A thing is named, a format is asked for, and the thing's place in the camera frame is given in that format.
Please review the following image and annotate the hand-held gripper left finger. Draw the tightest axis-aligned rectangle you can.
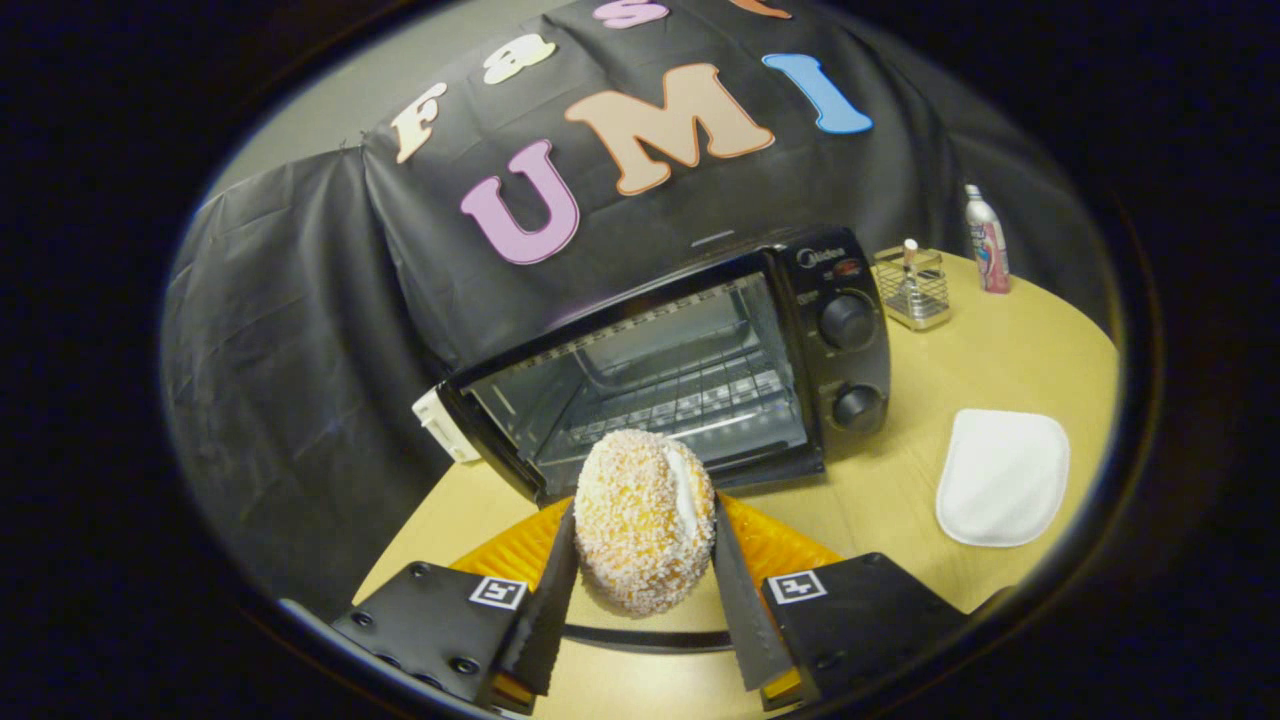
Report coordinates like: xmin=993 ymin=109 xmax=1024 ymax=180
xmin=332 ymin=498 xmax=581 ymax=713

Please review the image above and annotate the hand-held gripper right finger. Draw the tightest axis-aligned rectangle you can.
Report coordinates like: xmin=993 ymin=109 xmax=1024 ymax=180
xmin=712 ymin=493 xmax=969 ymax=711

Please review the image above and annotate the sugar-coated cream bun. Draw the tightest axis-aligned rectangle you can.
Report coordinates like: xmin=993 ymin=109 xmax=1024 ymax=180
xmin=574 ymin=429 xmax=717 ymax=617

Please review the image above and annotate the black toaster oven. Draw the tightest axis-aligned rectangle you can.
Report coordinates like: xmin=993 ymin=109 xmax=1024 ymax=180
xmin=435 ymin=228 xmax=892 ymax=653

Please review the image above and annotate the white pop-up toaster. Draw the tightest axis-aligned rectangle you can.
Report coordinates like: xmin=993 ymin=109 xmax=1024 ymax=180
xmin=412 ymin=388 xmax=481 ymax=464

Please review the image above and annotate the white plate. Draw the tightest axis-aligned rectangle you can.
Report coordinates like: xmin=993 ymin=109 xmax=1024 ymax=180
xmin=935 ymin=408 xmax=1071 ymax=548

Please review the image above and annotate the white and pink bottle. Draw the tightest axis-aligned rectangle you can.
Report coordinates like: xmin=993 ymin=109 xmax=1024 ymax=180
xmin=964 ymin=184 xmax=1011 ymax=294

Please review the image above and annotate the metal wire basket holder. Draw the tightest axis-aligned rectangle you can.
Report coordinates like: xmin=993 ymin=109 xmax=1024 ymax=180
xmin=874 ymin=247 xmax=952 ymax=331

